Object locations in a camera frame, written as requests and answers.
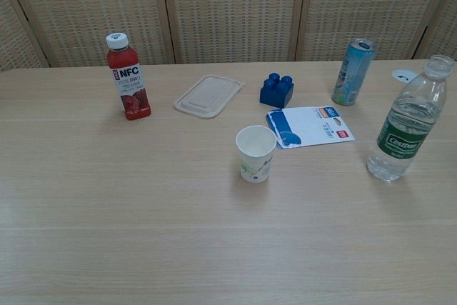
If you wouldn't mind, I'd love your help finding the transparent plastic water bottle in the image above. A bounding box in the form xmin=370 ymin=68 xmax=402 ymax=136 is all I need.
xmin=366 ymin=54 xmax=455 ymax=182

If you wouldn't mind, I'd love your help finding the small white paper cup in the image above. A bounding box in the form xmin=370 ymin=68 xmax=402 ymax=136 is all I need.
xmin=235 ymin=125 xmax=278 ymax=184

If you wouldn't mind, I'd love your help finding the beige plastic container lid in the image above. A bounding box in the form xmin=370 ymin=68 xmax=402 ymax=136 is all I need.
xmin=172 ymin=74 xmax=246 ymax=119

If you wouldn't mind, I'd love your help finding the woven folding screen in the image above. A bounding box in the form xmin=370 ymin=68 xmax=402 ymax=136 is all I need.
xmin=0 ymin=0 xmax=457 ymax=72

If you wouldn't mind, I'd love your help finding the blue toy building brick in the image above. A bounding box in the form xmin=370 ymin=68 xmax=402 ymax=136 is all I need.
xmin=259 ymin=72 xmax=296 ymax=109

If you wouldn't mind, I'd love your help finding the white round cable grommet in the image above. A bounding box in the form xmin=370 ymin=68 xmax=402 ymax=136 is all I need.
xmin=391 ymin=70 xmax=419 ymax=81

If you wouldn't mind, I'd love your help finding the blue white card package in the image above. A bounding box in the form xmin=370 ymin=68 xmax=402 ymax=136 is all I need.
xmin=264 ymin=105 xmax=357 ymax=150

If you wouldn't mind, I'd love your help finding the light blue drink can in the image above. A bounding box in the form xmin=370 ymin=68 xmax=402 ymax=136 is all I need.
xmin=331 ymin=37 xmax=378 ymax=106

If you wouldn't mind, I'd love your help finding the red juice bottle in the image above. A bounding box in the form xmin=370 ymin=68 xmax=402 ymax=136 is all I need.
xmin=105 ymin=32 xmax=152 ymax=121

